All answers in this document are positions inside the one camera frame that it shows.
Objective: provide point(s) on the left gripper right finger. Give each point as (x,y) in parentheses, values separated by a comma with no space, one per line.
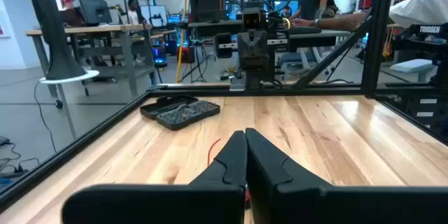
(269,168)

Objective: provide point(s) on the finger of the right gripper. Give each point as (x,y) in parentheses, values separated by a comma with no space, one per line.
(249,78)
(258,78)

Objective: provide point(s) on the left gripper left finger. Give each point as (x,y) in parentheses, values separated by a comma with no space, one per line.
(224,168)

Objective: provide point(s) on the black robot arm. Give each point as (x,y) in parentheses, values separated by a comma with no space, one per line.
(430,42)

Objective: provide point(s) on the blue office chair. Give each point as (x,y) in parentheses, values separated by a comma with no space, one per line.
(297,59)

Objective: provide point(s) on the black desk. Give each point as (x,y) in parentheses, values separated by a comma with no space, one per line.
(308,36)

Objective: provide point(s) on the open black tool case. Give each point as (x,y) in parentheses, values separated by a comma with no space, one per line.
(182,113)

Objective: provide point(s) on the white display screen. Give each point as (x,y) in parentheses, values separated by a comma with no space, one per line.
(154,15)

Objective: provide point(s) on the light blue padded stool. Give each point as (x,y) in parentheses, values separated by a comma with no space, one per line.
(411,66)

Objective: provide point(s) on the black monitor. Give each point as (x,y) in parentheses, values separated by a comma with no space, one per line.
(94,10)

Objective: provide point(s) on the wooden top workbench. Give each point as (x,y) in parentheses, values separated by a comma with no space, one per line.
(87,28)

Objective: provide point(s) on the tall black column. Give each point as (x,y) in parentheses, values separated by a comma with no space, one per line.
(52,24)

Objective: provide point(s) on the black aluminium table frame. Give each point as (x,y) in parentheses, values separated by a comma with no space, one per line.
(245,90)

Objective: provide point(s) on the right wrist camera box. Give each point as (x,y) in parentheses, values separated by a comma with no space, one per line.
(251,19)

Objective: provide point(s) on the white round pedestal stand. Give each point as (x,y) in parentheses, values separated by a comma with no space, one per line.
(70,77)

